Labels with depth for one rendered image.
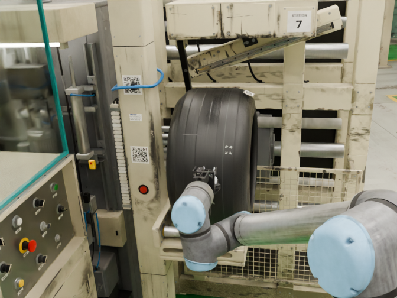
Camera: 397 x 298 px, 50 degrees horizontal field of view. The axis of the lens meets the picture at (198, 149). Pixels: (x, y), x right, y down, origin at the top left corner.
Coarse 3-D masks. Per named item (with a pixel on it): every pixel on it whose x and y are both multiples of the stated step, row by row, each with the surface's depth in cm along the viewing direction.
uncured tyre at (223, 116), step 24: (192, 96) 162; (216, 96) 161; (240, 96) 160; (192, 120) 154; (216, 120) 152; (240, 120) 152; (168, 144) 156; (192, 144) 150; (216, 144) 149; (240, 144) 149; (168, 168) 155; (192, 168) 150; (240, 168) 149; (168, 192) 159; (216, 192) 150; (240, 192) 152; (216, 216) 157
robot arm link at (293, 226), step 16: (368, 192) 82; (384, 192) 77; (304, 208) 99; (320, 208) 93; (336, 208) 89; (224, 224) 123; (240, 224) 118; (256, 224) 112; (272, 224) 106; (288, 224) 100; (304, 224) 95; (320, 224) 91; (240, 240) 119; (256, 240) 113; (272, 240) 107; (288, 240) 102; (304, 240) 98
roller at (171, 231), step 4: (164, 228) 178; (168, 228) 178; (172, 228) 177; (176, 228) 177; (164, 232) 177; (168, 232) 177; (172, 232) 177; (176, 232) 176; (168, 236) 178; (172, 236) 178; (176, 236) 177
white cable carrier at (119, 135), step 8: (112, 104) 169; (112, 112) 171; (120, 112) 171; (112, 120) 172; (120, 120) 172; (120, 128) 173; (120, 136) 174; (120, 144) 176; (120, 152) 178; (120, 160) 178; (120, 168) 180; (128, 184) 183; (128, 192) 184; (128, 200) 185; (128, 208) 187
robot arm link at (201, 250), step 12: (216, 228) 122; (192, 240) 115; (204, 240) 116; (216, 240) 119; (192, 252) 116; (204, 252) 117; (216, 252) 119; (192, 264) 118; (204, 264) 117; (216, 264) 120
